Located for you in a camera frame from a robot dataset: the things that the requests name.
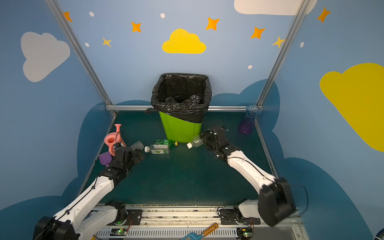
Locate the black bin liner bag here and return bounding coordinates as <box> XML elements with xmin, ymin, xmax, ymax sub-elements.
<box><xmin>145</xmin><ymin>73</ymin><xmax>212</xmax><ymax>124</ymax></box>

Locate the purple ribbed glass vase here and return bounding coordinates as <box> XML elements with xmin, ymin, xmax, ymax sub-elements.
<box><xmin>238</xmin><ymin>105</ymin><xmax>262</xmax><ymax>135</ymax></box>

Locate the right aluminium frame post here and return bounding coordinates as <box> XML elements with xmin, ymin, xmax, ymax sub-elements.
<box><xmin>256</xmin><ymin>0</ymin><xmax>311</xmax><ymax>108</ymax></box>

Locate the green plastic bin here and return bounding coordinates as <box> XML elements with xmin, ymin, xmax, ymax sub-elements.
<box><xmin>159</xmin><ymin>112</ymin><xmax>202</xmax><ymax>143</ymax></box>

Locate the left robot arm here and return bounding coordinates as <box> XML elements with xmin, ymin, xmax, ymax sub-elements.
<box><xmin>33</xmin><ymin>147</ymin><xmax>144</xmax><ymax>240</ymax></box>

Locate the scraper with wooden handle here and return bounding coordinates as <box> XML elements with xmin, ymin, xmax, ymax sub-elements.
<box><xmin>179</xmin><ymin>222</ymin><xmax>220</xmax><ymax>240</ymax></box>

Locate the crushed green bottle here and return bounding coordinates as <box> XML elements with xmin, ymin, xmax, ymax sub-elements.
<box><xmin>154</xmin><ymin>139</ymin><xmax>178</xmax><ymax>147</ymax></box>

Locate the pink watering can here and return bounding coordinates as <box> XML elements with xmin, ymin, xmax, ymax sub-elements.
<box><xmin>104</xmin><ymin>124</ymin><xmax>127</xmax><ymax>157</ymax></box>

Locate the clear bottle white green label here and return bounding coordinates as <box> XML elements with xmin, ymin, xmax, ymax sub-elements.
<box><xmin>144</xmin><ymin>145</ymin><xmax>170</xmax><ymax>155</ymax></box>

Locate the clear bottle red cola label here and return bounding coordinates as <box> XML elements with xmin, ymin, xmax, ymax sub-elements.
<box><xmin>188</xmin><ymin>95</ymin><xmax>202</xmax><ymax>105</ymax></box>

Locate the left aluminium frame post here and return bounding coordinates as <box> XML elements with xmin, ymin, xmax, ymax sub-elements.
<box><xmin>45</xmin><ymin>0</ymin><xmax>113</xmax><ymax>107</ymax></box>

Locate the aluminium back frame rail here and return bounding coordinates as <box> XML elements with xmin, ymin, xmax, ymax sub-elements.
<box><xmin>106</xmin><ymin>105</ymin><xmax>246</xmax><ymax>112</ymax></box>

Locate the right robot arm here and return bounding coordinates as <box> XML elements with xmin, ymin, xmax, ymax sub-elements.
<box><xmin>200</xmin><ymin>128</ymin><xmax>296</xmax><ymax>227</ymax></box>

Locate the clear bottle white cap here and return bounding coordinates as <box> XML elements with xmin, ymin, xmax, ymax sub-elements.
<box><xmin>187</xmin><ymin>136</ymin><xmax>204</xmax><ymax>149</ymax></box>
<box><xmin>130</xmin><ymin>141</ymin><xmax>145</xmax><ymax>151</ymax></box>

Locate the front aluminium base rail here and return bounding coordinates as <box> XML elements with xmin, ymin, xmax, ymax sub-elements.
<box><xmin>92</xmin><ymin>205</ymin><xmax>309</xmax><ymax>240</ymax></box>

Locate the aluminium frame post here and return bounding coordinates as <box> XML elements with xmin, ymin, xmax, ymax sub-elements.
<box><xmin>45</xmin><ymin>0</ymin><xmax>113</xmax><ymax>107</ymax></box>
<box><xmin>256</xmin><ymin>0</ymin><xmax>311</xmax><ymax>108</ymax></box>

